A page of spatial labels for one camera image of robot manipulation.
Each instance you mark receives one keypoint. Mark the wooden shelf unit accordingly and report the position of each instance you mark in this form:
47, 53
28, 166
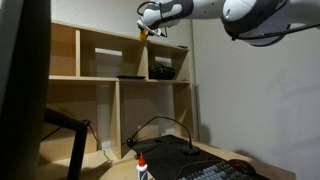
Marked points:
83, 84

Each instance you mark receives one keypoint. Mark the black pouch on shelf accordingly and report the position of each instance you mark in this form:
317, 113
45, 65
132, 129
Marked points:
159, 71

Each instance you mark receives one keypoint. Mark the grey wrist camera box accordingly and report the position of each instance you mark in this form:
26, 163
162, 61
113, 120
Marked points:
157, 32

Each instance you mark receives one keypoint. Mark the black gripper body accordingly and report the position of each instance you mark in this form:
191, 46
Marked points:
146, 31

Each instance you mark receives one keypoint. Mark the white glue bottle red cap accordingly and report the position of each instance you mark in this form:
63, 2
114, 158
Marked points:
142, 172

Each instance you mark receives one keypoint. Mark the black computer mouse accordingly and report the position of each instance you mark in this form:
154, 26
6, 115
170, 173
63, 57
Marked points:
242, 166

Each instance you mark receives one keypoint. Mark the black desk mat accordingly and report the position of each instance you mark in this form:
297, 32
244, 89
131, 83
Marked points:
165, 159

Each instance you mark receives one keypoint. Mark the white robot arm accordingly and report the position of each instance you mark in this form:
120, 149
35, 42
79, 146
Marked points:
259, 23

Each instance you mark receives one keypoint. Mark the black monitor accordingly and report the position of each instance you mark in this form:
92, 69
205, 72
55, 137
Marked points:
25, 36

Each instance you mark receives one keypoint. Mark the dark mechanical keyboard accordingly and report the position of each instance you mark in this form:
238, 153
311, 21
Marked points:
213, 171

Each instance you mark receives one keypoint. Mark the black flat tray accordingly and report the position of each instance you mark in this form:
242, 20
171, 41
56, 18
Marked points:
131, 77

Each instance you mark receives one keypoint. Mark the yellow rubber duck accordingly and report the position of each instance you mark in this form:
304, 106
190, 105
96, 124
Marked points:
143, 35

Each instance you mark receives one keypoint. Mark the black monitor stand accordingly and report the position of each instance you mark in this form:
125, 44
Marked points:
76, 143

